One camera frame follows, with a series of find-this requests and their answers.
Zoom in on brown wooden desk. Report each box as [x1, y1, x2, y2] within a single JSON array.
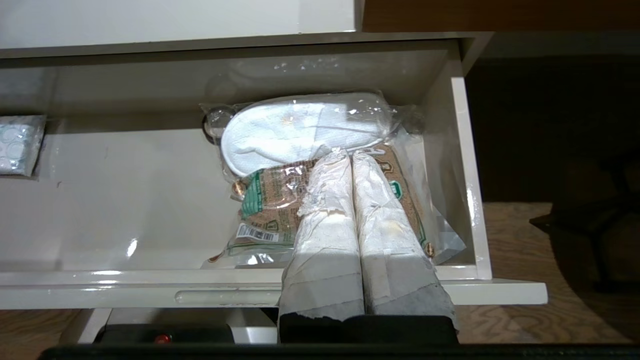
[[362, 0, 640, 33]]

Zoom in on green brown snack bag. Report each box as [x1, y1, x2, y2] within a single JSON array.
[[202, 145, 468, 268]]

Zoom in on white patterned tissue packet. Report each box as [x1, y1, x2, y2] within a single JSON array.
[[0, 115, 47, 177]]

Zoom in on white glossy cabinet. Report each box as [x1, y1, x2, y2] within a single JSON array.
[[0, 0, 363, 58]]

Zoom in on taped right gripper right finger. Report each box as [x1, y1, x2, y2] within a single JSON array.
[[352, 151, 458, 321]]

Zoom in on white glossy drawer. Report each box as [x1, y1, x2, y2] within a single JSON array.
[[0, 37, 548, 311]]

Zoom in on black chair legs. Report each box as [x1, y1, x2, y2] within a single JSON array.
[[530, 150, 640, 291]]

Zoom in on bagged white slippers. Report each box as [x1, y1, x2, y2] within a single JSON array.
[[200, 90, 426, 186]]

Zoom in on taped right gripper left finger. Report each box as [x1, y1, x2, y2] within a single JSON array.
[[277, 147, 365, 318]]

